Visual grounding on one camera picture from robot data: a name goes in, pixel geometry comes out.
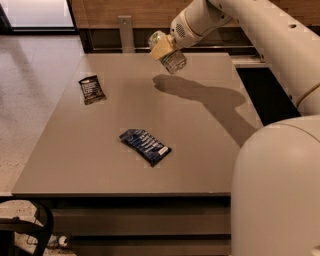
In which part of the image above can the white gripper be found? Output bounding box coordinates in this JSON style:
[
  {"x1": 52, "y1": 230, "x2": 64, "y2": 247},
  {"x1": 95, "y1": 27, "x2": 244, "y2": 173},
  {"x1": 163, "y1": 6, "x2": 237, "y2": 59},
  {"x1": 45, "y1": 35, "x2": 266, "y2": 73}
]
[{"x1": 149, "y1": 6, "x2": 213, "y2": 60}]

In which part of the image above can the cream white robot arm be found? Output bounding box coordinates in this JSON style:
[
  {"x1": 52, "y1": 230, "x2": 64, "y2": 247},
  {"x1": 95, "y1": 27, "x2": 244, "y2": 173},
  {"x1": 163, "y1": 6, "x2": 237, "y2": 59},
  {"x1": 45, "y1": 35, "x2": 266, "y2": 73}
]
[{"x1": 151, "y1": 0, "x2": 320, "y2": 256}]

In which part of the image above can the black snack packet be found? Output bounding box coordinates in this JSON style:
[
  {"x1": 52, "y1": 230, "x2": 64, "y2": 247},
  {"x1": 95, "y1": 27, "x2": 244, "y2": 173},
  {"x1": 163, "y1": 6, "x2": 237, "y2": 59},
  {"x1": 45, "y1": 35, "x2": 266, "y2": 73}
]
[{"x1": 79, "y1": 75, "x2": 106, "y2": 105}]

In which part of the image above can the blue snack packet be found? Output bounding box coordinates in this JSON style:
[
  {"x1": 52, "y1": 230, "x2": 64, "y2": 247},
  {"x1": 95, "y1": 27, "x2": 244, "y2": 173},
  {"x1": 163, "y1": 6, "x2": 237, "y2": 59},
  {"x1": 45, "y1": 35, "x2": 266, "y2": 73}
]
[{"x1": 119, "y1": 129, "x2": 172, "y2": 167}]

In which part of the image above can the grey table with drawers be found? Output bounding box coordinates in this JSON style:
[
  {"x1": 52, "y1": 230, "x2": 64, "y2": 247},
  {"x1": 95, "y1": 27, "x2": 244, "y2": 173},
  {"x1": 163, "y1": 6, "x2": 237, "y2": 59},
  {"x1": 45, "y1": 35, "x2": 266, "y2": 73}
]
[{"x1": 13, "y1": 53, "x2": 261, "y2": 256}]

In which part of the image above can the white round floor object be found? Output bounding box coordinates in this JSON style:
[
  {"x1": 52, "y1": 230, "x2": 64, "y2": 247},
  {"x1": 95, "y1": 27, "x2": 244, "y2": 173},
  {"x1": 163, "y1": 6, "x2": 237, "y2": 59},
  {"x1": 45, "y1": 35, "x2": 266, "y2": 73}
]
[{"x1": 58, "y1": 236, "x2": 68, "y2": 248}]

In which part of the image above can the black chair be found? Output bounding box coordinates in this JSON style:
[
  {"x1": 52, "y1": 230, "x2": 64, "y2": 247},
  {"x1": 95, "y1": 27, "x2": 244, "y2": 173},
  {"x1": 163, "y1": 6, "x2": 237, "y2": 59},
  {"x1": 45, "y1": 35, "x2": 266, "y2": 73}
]
[{"x1": 0, "y1": 201, "x2": 54, "y2": 256}]

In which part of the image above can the left metal bracket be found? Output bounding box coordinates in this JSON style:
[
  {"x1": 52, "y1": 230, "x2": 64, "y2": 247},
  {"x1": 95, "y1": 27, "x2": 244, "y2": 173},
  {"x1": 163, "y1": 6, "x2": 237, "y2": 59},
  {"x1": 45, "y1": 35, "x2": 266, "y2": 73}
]
[{"x1": 118, "y1": 15, "x2": 135, "y2": 53}]

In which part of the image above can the wooden wall panel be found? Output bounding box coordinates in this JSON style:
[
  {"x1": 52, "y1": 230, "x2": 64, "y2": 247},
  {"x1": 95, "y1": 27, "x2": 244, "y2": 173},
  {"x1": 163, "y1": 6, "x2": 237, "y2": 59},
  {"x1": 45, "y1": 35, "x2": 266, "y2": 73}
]
[{"x1": 68, "y1": 0, "x2": 320, "y2": 29}]

